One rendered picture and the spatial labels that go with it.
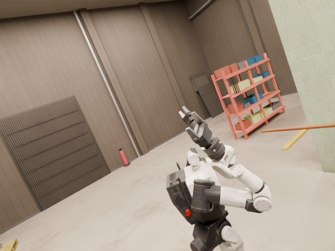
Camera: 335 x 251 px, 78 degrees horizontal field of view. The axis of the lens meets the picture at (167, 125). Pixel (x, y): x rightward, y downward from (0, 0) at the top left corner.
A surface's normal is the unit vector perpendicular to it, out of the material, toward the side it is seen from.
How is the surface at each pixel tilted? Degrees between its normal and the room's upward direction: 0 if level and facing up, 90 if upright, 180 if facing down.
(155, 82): 90
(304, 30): 90
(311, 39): 90
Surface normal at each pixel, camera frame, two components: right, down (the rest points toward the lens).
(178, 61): 0.51, -0.10
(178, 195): -0.01, 0.14
